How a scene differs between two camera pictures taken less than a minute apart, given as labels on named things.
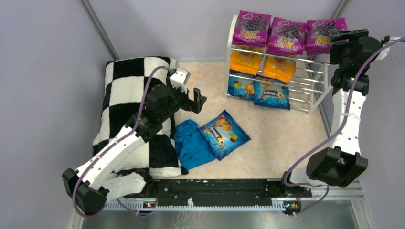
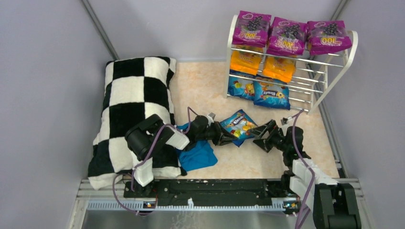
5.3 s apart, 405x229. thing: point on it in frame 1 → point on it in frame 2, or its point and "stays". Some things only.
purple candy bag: x=252 y=28 stays
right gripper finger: x=349 y=34 → x=262 y=130
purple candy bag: x=318 y=40 stays
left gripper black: x=193 y=100 → x=217 y=133
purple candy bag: x=286 y=37 stays
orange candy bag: x=281 y=68 stays
